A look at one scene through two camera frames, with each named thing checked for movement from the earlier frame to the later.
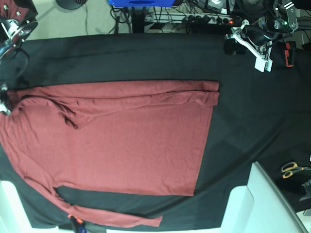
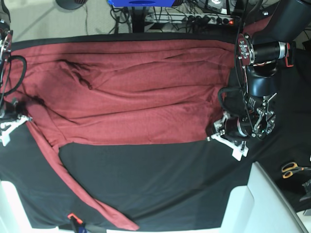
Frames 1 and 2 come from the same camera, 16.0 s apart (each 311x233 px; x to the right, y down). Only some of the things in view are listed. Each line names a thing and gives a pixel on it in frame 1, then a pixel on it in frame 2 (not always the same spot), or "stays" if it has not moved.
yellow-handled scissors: [288, 168] stays
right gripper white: [262, 52] to [237, 151]
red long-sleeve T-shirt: [145, 137] to [120, 91]
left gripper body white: [4, 103] to [21, 108]
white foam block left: [13, 218] stays
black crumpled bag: [307, 186] stays
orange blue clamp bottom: [79, 224] stays
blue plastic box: [142, 3] stays
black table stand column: [138, 19] stays
